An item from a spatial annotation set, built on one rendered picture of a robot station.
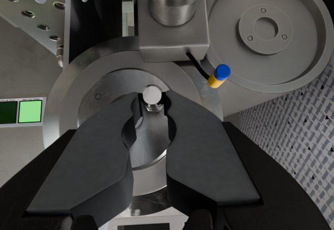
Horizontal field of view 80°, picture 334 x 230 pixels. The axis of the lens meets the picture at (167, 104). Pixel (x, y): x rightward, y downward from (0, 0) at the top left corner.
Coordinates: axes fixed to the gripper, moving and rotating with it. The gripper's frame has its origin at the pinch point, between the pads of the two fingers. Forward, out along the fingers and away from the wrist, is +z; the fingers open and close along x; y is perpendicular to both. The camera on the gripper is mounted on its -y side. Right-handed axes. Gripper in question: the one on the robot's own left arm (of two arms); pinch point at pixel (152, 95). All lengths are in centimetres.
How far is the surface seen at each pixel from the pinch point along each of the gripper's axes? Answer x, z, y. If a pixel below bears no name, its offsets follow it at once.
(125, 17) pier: -34, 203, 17
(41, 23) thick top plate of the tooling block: -22.9, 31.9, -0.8
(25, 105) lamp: -33.3, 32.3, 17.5
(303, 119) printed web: 15.7, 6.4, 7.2
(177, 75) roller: 1.8, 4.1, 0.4
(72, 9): -7.7, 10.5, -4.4
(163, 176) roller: 0.4, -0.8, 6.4
